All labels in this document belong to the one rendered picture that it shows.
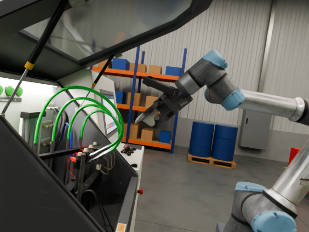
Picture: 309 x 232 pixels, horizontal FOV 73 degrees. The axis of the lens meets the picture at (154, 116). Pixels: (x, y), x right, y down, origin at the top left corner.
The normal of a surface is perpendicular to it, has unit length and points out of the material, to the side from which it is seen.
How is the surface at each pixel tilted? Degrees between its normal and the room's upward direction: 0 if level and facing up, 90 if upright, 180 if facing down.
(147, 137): 90
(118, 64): 90
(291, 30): 90
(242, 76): 90
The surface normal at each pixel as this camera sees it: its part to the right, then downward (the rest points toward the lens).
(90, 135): 0.00, 0.07
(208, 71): -0.24, 0.25
